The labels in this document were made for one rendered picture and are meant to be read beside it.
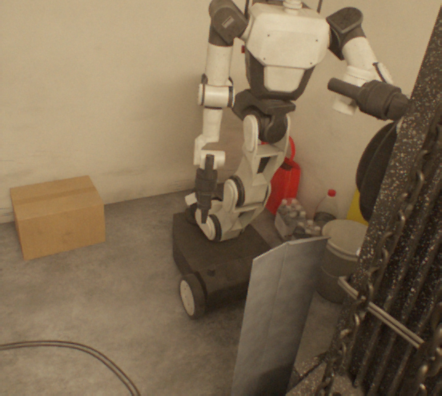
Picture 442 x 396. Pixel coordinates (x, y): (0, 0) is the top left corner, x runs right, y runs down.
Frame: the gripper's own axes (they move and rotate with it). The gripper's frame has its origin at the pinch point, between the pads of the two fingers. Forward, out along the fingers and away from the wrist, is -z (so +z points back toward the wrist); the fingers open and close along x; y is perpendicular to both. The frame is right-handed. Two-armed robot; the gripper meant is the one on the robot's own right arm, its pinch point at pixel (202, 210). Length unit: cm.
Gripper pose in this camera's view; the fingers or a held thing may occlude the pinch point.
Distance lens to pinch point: 181.3
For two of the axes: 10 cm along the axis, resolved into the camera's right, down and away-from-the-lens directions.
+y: 9.9, 0.5, 1.5
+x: 1.2, 3.8, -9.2
